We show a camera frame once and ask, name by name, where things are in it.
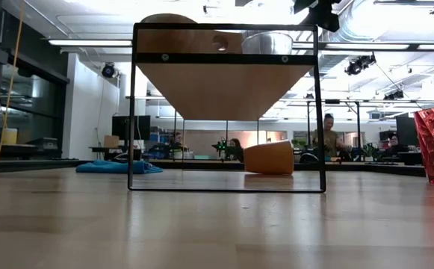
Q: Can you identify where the round clear glass mug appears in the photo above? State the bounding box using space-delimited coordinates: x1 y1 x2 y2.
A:
241 31 294 55

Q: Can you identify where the wide tan wooden bowl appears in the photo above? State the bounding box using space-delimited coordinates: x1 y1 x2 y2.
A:
136 13 244 55

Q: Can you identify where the orange plastic cup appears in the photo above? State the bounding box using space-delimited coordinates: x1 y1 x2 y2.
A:
243 139 295 176

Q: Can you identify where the black monitor on arm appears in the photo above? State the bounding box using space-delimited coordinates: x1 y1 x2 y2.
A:
395 115 420 147

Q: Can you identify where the black ceiling spotlight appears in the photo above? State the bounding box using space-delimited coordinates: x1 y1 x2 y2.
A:
383 89 405 101
344 54 376 76
101 62 117 79

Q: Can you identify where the person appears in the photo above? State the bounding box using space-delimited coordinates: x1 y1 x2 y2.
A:
228 137 245 162
382 133 405 158
170 132 185 151
311 113 347 158

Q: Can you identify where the background robot with green light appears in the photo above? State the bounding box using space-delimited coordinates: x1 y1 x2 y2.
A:
211 138 233 158

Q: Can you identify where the black computer monitor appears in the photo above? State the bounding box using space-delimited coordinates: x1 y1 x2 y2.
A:
111 115 152 141

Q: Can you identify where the long ceiling light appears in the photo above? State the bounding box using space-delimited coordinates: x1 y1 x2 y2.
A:
47 39 132 47

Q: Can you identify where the cardboard box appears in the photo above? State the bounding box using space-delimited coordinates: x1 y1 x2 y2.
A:
103 134 120 149

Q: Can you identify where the blue cloth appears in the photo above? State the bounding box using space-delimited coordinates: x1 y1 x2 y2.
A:
75 159 164 175

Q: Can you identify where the dark storage box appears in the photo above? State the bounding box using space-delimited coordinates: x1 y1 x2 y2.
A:
33 137 59 151

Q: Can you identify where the yellow bucket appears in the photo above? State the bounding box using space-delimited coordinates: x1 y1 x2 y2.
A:
0 128 19 146

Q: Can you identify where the silver ceiling duct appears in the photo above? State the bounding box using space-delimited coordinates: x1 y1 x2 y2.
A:
335 0 404 43

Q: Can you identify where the black frame wooden shelf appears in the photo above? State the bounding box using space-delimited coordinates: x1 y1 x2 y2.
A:
127 22 327 194

